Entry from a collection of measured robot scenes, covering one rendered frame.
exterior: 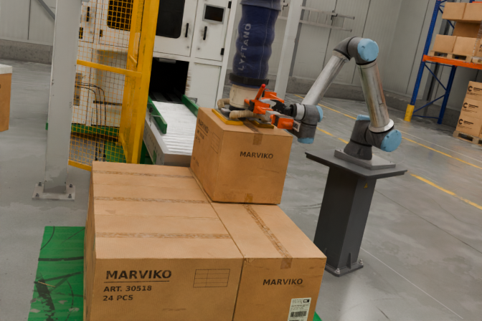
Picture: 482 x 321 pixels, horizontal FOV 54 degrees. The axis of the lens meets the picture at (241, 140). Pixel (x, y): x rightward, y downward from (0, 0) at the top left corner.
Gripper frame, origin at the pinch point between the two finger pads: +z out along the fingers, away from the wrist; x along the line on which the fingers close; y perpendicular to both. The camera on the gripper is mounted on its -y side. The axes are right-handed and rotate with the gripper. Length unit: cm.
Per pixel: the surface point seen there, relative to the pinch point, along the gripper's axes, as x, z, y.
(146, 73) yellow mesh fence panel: -6, 44, 137
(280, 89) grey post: -30, -159, 344
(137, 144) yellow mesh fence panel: -64, 45, 138
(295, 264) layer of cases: -57, -4, -64
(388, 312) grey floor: -108, -91, -30
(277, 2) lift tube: 56, -6, 19
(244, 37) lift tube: 34.5, 8.2, 21.2
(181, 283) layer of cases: -65, 46, -64
